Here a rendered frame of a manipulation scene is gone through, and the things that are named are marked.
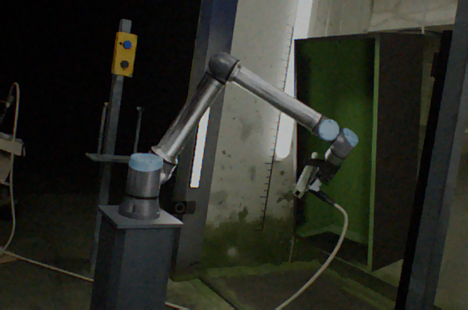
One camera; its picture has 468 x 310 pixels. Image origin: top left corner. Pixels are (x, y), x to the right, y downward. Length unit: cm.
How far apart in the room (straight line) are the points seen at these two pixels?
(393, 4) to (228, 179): 186
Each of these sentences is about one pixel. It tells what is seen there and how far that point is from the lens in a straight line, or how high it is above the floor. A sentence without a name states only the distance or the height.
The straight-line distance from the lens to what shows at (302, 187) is 220.
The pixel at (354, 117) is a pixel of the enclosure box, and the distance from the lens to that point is 278.
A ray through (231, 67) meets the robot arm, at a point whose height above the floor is 136.
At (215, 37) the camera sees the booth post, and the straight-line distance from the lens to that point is 293.
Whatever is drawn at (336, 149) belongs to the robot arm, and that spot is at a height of 106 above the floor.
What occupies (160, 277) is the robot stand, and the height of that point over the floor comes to 39.
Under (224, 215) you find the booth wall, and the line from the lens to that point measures 311.
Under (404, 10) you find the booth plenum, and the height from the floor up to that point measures 212.
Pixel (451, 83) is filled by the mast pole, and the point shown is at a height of 130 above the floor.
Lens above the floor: 116
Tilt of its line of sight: 3 degrees down
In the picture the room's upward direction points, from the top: 8 degrees clockwise
